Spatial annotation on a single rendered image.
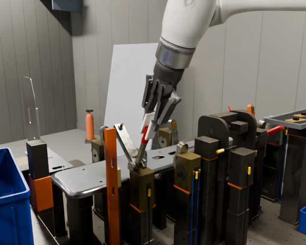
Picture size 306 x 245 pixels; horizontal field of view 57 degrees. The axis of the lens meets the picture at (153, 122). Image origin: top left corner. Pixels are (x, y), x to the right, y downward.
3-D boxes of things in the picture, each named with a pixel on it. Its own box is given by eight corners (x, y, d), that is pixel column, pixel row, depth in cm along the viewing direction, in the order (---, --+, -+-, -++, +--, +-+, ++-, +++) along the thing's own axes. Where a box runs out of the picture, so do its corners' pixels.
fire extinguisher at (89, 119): (100, 142, 474) (99, 110, 461) (88, 145, 457) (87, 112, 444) (92, 139, 489) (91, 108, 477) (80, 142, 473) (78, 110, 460)
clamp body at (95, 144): (103, 206, 136) (99, 136, 128) (115, 217, 127) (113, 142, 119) (90, 211, 132) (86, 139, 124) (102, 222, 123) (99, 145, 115)
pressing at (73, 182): (263, 121, 182) (263, 119, 182) (298, 128, 165) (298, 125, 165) (47, 176, 99) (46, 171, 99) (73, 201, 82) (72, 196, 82)
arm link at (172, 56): (180, 34, 73) (173, 55, 76) (153, 32, 68) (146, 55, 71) (204, 49, 68) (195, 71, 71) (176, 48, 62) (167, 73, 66)
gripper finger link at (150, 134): (159, 117, 80) (160, 119, 80) (152, 137, 84) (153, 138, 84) (150, 119, 78) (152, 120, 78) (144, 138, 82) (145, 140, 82)
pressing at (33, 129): (34, 182, 92) (23, 76, 84) (45, 195, 83) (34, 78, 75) (32, 183, 91) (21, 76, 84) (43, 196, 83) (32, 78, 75)
